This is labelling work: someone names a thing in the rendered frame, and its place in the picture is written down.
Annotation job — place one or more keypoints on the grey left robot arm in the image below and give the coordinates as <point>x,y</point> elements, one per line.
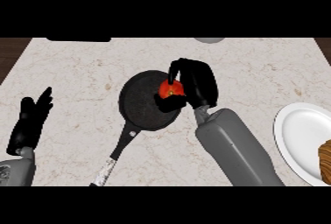
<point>17,170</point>

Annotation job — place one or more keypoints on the brown wooden object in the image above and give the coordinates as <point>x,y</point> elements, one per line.
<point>326,162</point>

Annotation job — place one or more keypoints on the grey round object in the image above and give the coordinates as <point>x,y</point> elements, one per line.
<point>209,40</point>

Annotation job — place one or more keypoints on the black frying pan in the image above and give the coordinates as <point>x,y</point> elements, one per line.
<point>144,102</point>

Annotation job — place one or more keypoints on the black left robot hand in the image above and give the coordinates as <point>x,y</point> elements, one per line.
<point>29,122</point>

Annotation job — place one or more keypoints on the white plate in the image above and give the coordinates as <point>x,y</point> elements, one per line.
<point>299,137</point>

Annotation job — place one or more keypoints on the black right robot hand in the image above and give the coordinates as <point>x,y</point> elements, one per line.
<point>199,83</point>

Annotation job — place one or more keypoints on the black flat appliance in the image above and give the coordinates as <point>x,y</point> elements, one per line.
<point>80,39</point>

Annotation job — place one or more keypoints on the red tomato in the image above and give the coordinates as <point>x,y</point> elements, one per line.
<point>171,89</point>

